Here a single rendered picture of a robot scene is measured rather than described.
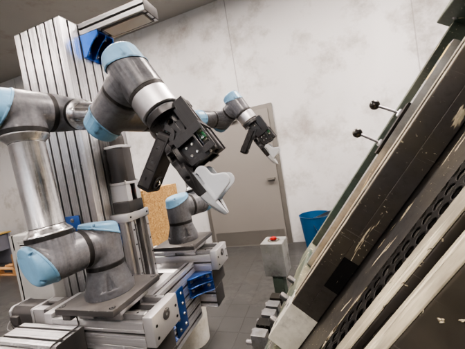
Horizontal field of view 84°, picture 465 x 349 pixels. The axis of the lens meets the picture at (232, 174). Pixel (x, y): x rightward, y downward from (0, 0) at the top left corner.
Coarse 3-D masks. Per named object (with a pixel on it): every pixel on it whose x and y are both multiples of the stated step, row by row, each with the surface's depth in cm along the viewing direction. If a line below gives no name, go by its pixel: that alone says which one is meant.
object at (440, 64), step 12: (456, 48) 83; (444, 60) 84; (432, 72) 86; (420, 96) 88; (408, 108) 90; (408, 120) 90; (396, 132) 92; (372, 168) 96; (360, 180) 101; (360, 192) 99; (348, 204) 101; (336, 216) 107; (336, 228) 104; (324, 240) 106; (312, 264) 109
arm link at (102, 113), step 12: (96, 96) 50; (108, 96) 48; (96, 108) 50; (108, 108) 49; (120, 108) 49; (132, 108) 50; (84, 120) 52; (96, 120) 50; (108, 120) 50; (120, 120) 51; (132, 120) 54; (96, 132) 52; (108, 132) 52; (120, 132) 55
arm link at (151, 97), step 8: (144, 88) 44; (152, 88) 44; (160, 88) 45; (168, 88) 48; (136, 96) 44; (144, 96) 44; (152, 96) 44; (160, 96) 44; (168, 96) 45; (136, 104) 45; (144, 104) 44; (152, 104) 44; (160, 104) 44; (136, 112) 46; (144, 112) 44; (144, 120) 46
